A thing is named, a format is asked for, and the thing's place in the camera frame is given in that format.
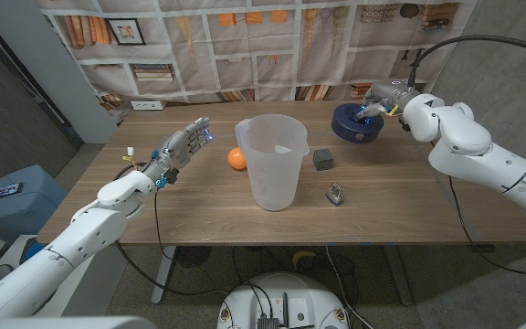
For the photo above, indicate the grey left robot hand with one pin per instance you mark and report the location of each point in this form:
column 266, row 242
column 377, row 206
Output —
column 187, row 144

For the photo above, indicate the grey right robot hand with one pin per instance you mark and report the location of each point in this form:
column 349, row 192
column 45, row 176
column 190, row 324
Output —
column 388, row 98

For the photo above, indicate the dark blue pitcher lid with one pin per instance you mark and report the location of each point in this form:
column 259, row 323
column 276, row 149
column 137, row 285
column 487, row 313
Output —
column 350, row 130

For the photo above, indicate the translucent plastic pitcher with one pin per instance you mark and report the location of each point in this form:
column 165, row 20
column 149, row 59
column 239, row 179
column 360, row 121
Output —
column 272, row 183

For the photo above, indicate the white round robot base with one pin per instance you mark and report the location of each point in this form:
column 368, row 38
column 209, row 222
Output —
column 286, row 297

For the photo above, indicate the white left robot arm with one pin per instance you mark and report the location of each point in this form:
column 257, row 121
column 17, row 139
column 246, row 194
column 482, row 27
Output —
column 89, row 233

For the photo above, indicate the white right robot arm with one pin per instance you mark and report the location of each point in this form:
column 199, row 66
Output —
column 464, row 137

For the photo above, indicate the dark grey block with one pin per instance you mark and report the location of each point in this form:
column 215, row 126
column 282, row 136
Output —
column 322, row 159

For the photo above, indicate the orange fruit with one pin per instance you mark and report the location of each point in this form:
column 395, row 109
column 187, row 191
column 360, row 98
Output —
column 236, row 159

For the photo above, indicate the printed bookshelf backdrop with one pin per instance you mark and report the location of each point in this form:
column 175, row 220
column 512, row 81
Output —
column 245, row 68

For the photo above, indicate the black round fan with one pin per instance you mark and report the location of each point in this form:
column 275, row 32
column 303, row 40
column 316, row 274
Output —
column 193, row 257

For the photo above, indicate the metal table leg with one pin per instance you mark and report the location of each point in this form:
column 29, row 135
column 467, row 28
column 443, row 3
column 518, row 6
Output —
column 162, row 279
column 400, row 279

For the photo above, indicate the yellow curved object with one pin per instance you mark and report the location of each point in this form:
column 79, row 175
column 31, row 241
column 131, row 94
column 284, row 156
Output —
column 303, row 256

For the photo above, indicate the blue black foot pad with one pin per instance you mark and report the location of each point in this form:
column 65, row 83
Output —
column 34, row 247

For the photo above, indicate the blue grey stool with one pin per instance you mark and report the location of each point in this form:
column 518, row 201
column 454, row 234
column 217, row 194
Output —
column 16, row 215

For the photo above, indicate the black smartphone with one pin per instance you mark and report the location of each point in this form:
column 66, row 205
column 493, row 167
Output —
column 3, row 191

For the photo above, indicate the white robot torso rim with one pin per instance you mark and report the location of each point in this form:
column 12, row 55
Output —
column 62, row 323

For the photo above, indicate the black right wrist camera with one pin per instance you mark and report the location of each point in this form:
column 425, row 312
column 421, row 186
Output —
column 403, row 123

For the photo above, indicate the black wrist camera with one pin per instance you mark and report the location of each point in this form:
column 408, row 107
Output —
column 403, row 123
column 168, row 177

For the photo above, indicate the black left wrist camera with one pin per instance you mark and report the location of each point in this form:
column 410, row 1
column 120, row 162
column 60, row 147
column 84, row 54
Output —
column 168, row 177

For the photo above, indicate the white wall outlet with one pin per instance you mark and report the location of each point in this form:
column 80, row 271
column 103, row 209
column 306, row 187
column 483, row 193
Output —
column 146, row 105

